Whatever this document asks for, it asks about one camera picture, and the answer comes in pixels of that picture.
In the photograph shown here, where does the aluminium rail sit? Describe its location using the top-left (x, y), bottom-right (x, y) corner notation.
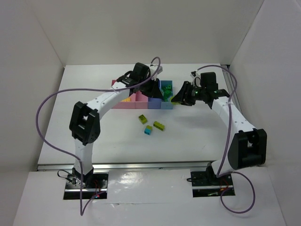
top-left (37, 161), bottom-right (211, 171)

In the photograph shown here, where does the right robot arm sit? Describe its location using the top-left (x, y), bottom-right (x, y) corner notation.
top-left (171, 71), bottom-right (267, 186)

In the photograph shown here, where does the long yellow lego brick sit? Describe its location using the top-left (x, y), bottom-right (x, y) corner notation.
top-left (121, 97), bottom-right (131, 102)

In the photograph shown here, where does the narrow pink container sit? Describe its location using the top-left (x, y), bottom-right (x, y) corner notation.
top-left (135, 92), bottom-right (148, 109)

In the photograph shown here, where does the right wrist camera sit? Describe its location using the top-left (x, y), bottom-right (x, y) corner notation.
top-left (190, 71), bottom-right (201, 87)

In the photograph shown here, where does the large pink container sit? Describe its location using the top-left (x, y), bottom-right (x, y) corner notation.
top-left (113, 93), bottom-right (136, 109)

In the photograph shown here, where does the blue purple container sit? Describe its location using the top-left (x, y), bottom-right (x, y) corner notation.
top-left (148, 97), bottom-right (162, 109)

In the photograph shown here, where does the turquoise yellow stacked lego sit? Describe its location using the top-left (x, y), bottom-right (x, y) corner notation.
top-left (144, 125), bottom-right (152, 135)

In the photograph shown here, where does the dark green lego plate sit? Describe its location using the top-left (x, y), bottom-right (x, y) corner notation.
top-left (163, 90), bottom-right (172, 101)

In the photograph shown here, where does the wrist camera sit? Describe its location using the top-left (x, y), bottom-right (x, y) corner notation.
top-left (190, 71), bottom-right (201, 87)
top-left (155, 65), bottom-right (163, 74)

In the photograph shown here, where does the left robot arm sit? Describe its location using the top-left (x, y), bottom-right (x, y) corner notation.
top-left (69, 63), bottom-right (163, 184)

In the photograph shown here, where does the lime printed lego brick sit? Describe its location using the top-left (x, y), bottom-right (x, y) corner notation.
top-left (138, 114), bottom-right (148, 124)

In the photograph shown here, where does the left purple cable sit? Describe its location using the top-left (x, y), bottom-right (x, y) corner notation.
top-left (35, 56), bottom-right (161, 216)

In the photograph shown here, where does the light blue container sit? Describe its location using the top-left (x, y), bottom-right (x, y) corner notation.
top-left (159, 80), bottom-right (174, 109)

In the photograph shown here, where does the lime long lego brick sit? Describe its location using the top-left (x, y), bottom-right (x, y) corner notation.
top-left (153, 121), bottom-right (165, 131)

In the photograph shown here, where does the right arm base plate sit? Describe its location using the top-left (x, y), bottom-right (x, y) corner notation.
top-left (186, 170), bottom-right (235, 198)

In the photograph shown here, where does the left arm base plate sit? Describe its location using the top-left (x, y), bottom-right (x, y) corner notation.
top-left (57, 170), bottom-right (109, 200)

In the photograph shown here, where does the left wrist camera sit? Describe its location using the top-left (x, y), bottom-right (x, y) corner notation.
top-left (155, 65), bottom-right (163, 74)

